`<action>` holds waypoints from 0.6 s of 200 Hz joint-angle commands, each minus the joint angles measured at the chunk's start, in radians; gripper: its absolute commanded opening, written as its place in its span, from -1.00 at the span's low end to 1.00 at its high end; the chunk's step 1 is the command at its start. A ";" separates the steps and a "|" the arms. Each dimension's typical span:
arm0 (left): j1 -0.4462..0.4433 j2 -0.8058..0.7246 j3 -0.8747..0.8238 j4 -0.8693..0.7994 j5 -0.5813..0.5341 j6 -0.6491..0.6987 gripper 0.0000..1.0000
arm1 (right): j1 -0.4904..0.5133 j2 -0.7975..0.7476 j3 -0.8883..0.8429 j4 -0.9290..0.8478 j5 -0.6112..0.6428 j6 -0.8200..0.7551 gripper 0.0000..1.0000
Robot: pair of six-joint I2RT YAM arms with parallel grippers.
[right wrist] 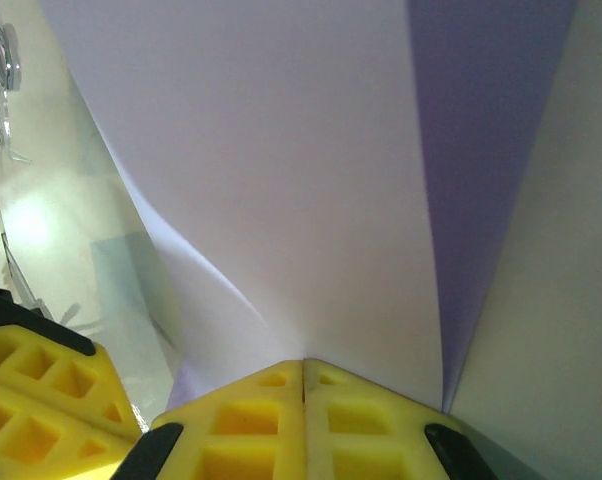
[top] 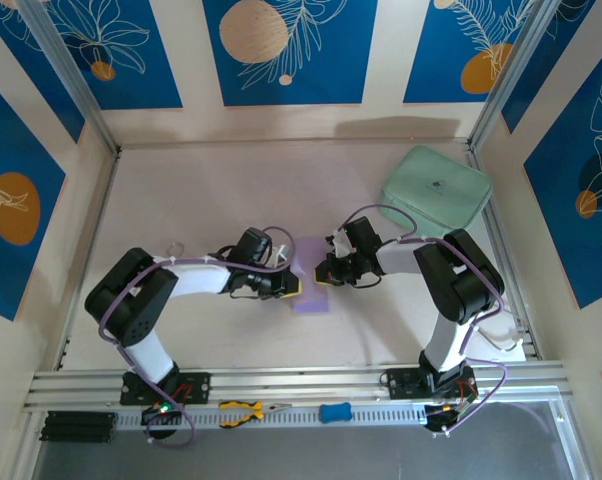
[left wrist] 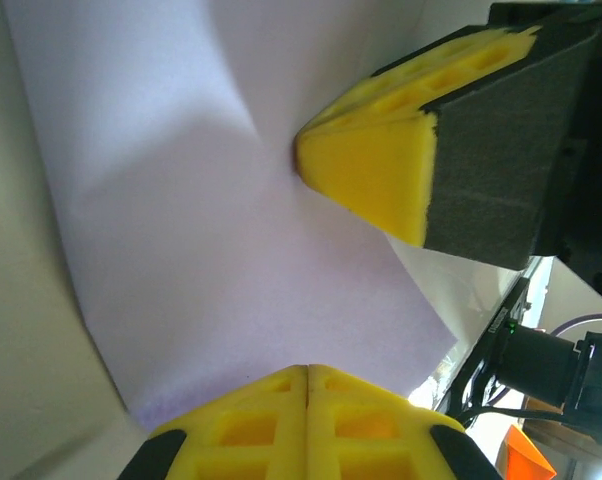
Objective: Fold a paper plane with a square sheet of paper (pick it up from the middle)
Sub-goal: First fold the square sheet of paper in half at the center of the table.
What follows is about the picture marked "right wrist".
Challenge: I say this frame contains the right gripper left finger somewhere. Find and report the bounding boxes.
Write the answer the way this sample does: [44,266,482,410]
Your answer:
[123,359,307,480]

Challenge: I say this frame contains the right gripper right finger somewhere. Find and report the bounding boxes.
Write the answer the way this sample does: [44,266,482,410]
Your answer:
[303,358,498,480]

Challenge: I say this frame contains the purple paper sheet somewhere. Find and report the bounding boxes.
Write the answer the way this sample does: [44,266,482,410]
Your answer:
[38,0,581,419]

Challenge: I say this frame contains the metal surgical scissors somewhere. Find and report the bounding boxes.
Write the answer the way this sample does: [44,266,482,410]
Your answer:
[0,9,33,167]

